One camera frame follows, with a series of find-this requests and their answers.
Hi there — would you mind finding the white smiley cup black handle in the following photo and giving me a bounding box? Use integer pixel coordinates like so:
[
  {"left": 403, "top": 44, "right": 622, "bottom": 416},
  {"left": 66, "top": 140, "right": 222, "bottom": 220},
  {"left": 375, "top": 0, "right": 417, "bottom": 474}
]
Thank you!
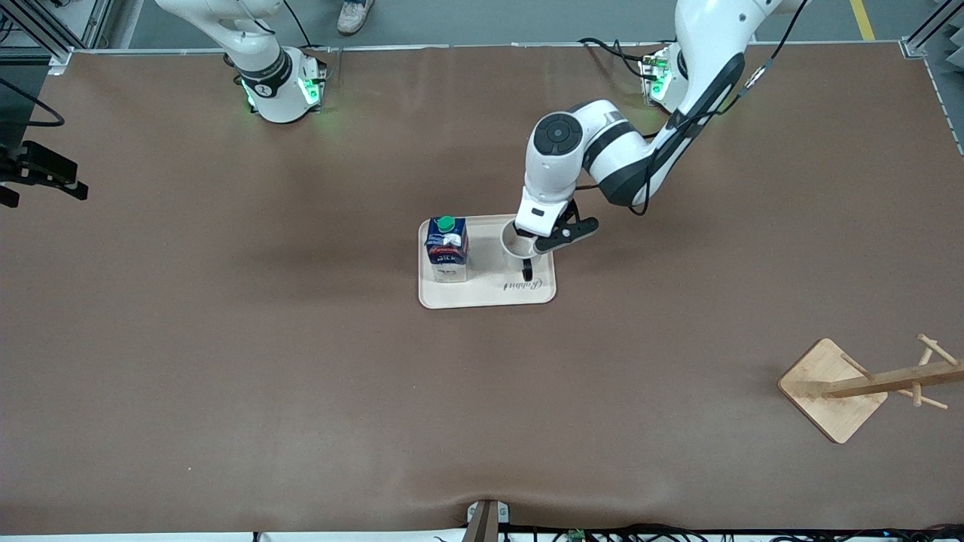
[{"left": 500, "top": 220, "right": 545, "bottom": 284}]

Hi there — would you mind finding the blue milk carton green cap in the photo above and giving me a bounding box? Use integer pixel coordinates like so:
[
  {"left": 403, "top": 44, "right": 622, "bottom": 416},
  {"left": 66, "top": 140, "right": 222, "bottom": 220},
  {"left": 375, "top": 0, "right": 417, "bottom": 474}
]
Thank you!
[{"left": 425, "top": 216, "right": 470, "bottom": 284}]

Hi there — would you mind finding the wooden cup rack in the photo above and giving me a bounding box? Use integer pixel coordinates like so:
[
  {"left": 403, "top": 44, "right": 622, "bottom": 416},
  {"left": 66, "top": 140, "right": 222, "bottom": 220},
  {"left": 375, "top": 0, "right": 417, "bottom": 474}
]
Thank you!
[{"left": 777, "top": 333, "right": 964, "bottom": 445}]

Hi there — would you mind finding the cream tray with bear print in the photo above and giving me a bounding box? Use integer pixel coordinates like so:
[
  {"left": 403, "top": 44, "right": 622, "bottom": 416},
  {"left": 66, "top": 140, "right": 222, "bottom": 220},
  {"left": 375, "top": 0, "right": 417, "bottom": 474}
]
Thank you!
[{"left": 418, "top": 213, "right": 558, "bottom": 310}]

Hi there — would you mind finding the white shoe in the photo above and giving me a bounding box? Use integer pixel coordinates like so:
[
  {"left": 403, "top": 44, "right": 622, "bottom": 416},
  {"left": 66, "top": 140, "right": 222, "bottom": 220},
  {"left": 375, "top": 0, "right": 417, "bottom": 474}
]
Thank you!
[{"left": 337, "top": 0, "right": 374, "bottom": 36}]

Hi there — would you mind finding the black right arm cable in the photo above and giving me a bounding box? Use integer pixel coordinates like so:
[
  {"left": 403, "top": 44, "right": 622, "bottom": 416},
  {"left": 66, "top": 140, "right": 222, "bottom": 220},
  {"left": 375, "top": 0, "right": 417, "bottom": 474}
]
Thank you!
[{"left": 0, "top": 75, "right": 66, "bottom": 128}]

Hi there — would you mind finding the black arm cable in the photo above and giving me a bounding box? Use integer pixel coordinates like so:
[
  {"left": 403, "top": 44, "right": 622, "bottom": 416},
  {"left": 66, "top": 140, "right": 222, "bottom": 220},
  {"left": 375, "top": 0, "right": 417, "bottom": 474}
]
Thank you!
[
  {"left": 631, "top": 0, "right": 812, "bottom": 218},
  {"left": 0, "top": 75, "right": 66, "bottom": 128}
]

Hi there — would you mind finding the black base cable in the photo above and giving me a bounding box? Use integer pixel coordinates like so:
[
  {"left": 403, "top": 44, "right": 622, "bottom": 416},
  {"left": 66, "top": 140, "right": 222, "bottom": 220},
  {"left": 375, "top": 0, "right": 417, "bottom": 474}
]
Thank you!
[
  {"left": 282, "top": 0, "right": 316, "bottom": 50},
  {"left": 578, "top": 36, "right": 657, "bottom": 81}
]

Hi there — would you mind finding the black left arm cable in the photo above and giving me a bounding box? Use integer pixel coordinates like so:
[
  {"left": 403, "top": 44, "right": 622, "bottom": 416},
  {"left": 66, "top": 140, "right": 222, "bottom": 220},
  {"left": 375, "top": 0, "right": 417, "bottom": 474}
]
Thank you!
[{"left": 631, "top": 0, "right": 812, "bottom": 218}]

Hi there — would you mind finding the metal table edge bracket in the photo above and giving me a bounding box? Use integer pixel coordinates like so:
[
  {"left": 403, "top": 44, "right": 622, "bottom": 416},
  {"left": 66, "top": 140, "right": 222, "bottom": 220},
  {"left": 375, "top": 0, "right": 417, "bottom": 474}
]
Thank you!
[{"left": 465, "top": 499, "right": 511, "bottom": 542}]

